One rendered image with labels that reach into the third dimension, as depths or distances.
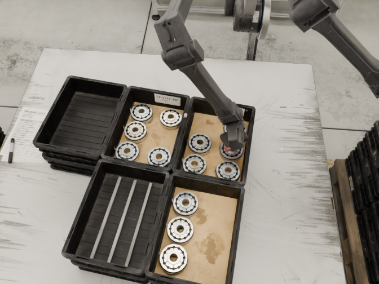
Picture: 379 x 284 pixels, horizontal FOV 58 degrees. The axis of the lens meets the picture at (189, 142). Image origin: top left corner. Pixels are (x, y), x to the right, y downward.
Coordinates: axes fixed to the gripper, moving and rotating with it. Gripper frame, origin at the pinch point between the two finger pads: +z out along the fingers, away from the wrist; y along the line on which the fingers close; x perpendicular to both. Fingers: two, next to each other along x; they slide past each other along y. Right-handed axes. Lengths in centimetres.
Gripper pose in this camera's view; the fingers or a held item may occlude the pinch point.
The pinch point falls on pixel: (231, 147)
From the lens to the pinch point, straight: 150.2
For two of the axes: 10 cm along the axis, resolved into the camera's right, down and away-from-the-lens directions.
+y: 8.9, -3.9, 2.5
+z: 0.0, 5.3, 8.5
